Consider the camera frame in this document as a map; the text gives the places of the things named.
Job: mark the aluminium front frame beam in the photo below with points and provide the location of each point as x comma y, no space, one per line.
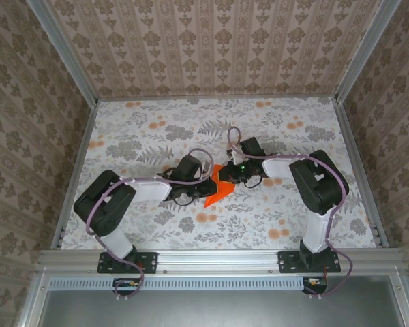
218,260

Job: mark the aluminium back rail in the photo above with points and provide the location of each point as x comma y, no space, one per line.
214,98

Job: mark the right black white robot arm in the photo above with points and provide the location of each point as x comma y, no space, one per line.
320,184

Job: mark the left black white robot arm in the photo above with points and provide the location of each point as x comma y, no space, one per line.
102,207

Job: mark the aluminium side rail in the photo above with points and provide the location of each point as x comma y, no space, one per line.
83,143
358,170

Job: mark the aluminium corner post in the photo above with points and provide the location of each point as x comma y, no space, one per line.
63,54
368,51

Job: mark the floral patterned table cover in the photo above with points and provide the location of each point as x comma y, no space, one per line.
225,231

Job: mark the aluminium lower frame bar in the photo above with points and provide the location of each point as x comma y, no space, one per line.
32,306
405,306

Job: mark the grey metal sheet panel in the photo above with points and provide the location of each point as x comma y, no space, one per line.
225,310

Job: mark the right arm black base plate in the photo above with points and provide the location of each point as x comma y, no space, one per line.
286,262

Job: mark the orange square paper sheet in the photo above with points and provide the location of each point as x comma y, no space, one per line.
218,199

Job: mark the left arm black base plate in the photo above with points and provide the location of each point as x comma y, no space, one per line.
150,262

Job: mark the small black connector box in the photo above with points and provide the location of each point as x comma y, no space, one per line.
126,287
315,287

